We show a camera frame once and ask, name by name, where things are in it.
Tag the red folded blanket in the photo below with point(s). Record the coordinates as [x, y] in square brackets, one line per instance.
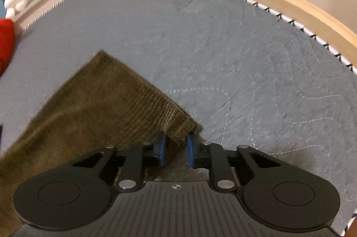
[7, 43]

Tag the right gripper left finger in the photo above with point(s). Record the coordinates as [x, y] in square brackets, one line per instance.
[80, 191]

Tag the olive corduroy pants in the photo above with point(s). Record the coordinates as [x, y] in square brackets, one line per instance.
[104, 103]

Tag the grey quilted bed cover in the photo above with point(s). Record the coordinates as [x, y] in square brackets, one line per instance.
[245, 75]

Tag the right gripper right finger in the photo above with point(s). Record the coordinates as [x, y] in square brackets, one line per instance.
[275, 193]

